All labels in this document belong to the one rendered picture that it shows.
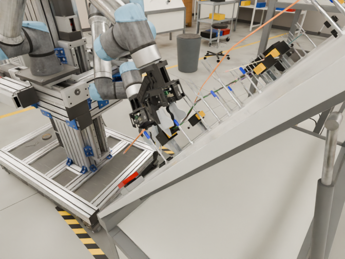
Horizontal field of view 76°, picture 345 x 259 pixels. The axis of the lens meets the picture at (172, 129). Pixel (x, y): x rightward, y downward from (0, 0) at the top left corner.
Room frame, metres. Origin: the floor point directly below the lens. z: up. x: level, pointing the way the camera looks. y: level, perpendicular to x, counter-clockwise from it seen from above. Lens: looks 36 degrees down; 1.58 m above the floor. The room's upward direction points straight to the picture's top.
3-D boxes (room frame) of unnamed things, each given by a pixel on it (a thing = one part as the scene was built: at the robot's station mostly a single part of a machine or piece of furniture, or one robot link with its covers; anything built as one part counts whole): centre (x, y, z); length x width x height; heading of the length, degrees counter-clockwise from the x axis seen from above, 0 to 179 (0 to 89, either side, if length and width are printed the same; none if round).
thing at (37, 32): (1.09, 0.65, 1.33); 0.13 x 0.12 x 0.14; 150
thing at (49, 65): (1.10, 0.64, 1.21); 0.15 x 0.15 x 0.10
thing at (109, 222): (0.89, -0.13, 0.83); 1.18 x 0.05 x 0.06; 138
